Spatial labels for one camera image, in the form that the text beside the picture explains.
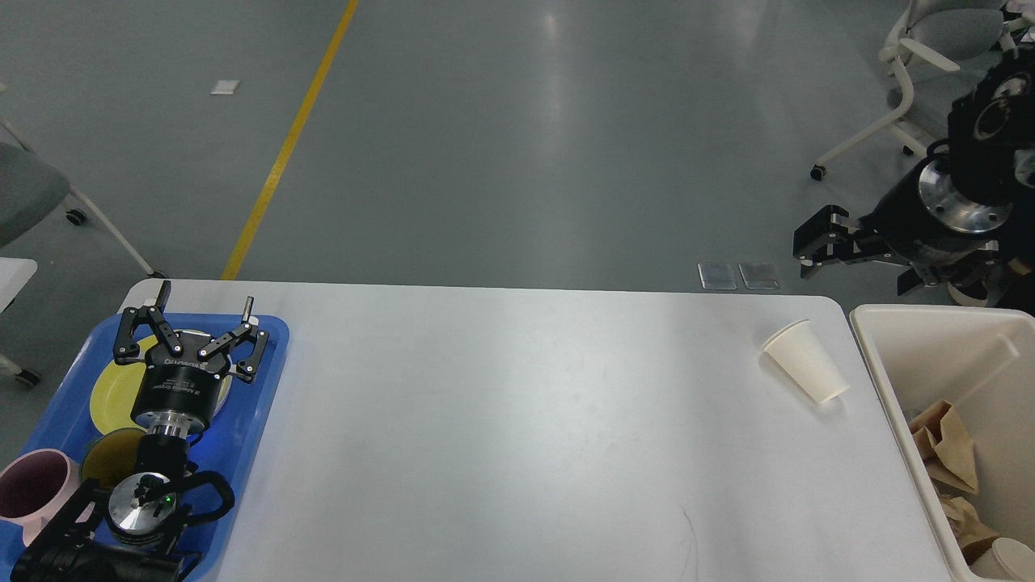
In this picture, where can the white side table corner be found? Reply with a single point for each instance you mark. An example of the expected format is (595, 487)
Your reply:
(15, 273)

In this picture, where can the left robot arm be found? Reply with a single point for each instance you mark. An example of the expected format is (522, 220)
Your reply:
(134, 471)

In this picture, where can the beige plastic bin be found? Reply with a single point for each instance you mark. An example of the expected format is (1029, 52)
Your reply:
(981, 360)

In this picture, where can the grey office chair right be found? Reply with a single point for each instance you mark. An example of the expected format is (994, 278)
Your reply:
(922, 54)

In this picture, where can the blue plastic tray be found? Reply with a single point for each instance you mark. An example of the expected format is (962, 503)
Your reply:
(227, 447)

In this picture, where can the dark green mug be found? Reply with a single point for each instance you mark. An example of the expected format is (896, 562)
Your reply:
(112, 457)

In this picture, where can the floor socket plate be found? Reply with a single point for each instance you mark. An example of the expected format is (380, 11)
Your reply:
(759, 276)
(717, 276)

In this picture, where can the yellow plastic plate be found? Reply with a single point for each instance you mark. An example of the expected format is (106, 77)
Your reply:
(114, 392)

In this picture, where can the brown paper top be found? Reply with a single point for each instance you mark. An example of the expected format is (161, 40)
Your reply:
(973, 537)

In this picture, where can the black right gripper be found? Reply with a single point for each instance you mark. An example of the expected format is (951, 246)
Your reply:
(941, 230)

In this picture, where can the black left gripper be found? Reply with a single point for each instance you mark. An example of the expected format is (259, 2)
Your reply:
(181, 371)

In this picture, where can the white paper cup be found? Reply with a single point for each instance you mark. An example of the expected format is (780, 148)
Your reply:
(1007, 559)

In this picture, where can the pink ribbed mug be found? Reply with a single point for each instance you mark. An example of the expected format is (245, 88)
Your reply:
(34, 487)

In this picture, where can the left floor socket plate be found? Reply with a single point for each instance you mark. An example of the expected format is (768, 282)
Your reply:
(717, 276)

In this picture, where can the right floor socket plate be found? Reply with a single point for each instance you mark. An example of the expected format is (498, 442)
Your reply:
(759, 276)

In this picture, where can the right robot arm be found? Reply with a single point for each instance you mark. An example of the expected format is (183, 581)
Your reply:
(990, 136)

